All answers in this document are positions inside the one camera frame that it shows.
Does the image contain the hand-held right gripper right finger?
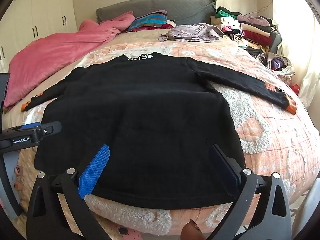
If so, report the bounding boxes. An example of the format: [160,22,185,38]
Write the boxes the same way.
[199,144,292,240]

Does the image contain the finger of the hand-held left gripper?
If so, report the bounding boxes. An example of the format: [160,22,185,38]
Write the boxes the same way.
[41,120,62,135]

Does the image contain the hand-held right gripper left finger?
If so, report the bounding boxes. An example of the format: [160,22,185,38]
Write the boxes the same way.
[27,144,116,240]

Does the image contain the black sweater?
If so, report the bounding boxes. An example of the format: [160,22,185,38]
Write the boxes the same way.
[21,52,298,210]

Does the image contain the floral bag of clothes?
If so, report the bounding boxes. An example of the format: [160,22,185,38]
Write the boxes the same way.
[256,52,295,83]

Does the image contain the pile of folded clothes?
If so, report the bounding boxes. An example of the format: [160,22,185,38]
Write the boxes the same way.
[210,6,275,56]

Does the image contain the orange patterned fleece blanket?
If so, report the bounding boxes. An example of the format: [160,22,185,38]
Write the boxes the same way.
[5,41,320,240]

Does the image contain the pink duvet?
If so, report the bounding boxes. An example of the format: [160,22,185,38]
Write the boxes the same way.
[4,11,136,108]

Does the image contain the white wardrobe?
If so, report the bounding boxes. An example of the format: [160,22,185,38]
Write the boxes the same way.
[0,0,78,73]

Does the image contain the beige bed sheet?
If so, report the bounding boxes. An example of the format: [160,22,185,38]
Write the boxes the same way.
[110,26,250,53]

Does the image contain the grey chair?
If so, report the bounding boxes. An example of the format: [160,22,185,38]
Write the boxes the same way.
[269,32,283,54]

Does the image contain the crumpled lilac garment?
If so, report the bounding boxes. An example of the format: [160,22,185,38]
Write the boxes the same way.
[158,23,224,43]

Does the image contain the striped pillow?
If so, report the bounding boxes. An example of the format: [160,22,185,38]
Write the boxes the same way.
[127,10,167,32]

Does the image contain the magenta cloth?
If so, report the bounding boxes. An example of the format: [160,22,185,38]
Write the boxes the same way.
[132,21,177,32]

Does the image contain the cream curtain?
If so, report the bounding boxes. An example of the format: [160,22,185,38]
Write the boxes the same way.
[270,0,320,108]

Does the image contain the grey padded headboard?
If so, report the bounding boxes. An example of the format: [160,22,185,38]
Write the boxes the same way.
[96,0,217,27]

